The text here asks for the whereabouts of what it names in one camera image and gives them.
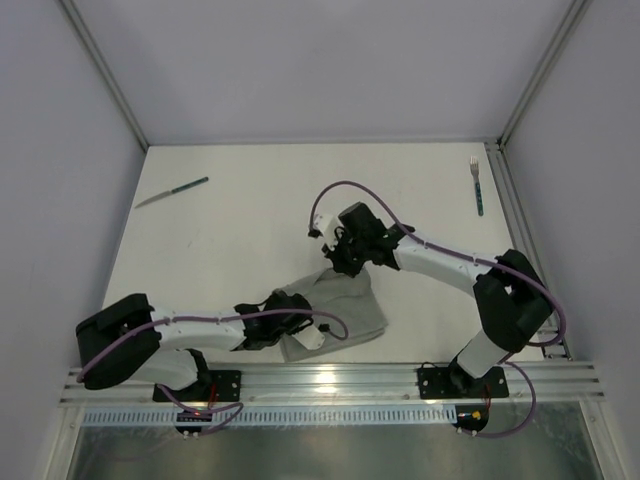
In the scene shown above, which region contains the grey cloth napkin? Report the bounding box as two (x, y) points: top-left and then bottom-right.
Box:
(280, 268), (388, 363)

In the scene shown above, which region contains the left corner frame post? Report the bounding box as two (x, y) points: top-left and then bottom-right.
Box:
(54, 0), (150, 152)

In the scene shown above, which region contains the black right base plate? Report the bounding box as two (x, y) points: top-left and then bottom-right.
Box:
(416, 362), (510, 400)

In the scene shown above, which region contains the slotted grey cable duct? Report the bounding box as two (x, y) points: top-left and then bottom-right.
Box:
(82, 404), (455, 427)

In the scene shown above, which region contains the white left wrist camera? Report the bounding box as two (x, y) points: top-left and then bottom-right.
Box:
(292, 325), (326, 351)

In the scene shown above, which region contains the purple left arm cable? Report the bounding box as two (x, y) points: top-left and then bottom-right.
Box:
(74, 308), (350, 439)

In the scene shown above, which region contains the corner frame post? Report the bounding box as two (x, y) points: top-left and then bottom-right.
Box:
(497, 0), (592, 150)
(54, 0), (150, 152)

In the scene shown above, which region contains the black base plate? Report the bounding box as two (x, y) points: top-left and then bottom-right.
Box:
(167, 370), (242, 403)
(416, 362), (510, 400)

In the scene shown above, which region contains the left controller board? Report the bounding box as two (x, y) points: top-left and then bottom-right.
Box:
(174, 410), (213, 439)

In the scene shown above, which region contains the aluminium right side rail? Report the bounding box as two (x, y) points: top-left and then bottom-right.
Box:
(485, 142), (573, 361)

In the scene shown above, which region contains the right controller board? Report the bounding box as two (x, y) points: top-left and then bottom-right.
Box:
(453, 404), (490, 434)

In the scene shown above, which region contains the right corner frame post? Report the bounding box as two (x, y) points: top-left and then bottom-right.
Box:
(497, 0), (592, 150)

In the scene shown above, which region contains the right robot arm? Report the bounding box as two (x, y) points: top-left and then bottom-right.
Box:
(310, 202), (554, 396)

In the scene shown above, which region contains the fork with green handle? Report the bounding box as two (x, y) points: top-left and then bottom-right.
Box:
(469, 156), (484, 217)

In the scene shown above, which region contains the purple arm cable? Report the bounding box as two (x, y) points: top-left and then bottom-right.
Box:
(308, 180), (569, 440)
(74, 308), (350, 439)

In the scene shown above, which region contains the aluminium rail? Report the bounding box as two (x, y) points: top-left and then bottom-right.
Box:
(59, 361), (605, 407)
(485, 142), (573, 361)

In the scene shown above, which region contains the controller board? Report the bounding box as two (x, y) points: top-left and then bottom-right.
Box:
(174, 410), (213, 439)
(453, 404), (490, 434)

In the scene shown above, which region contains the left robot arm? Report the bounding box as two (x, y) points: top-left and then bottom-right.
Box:
(76, 290), (314, 402)

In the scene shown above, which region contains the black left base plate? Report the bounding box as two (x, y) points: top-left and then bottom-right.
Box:
(167, 370), (242, 403)

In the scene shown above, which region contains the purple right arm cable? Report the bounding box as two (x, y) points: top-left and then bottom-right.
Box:
(308, 180), (569, 440)

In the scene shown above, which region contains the knife with green handle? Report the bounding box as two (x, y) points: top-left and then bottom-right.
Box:
(134, 176), (210, 209)

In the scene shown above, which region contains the aluminium front rail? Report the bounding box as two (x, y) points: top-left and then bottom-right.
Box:
(59, 361), (605, 407)

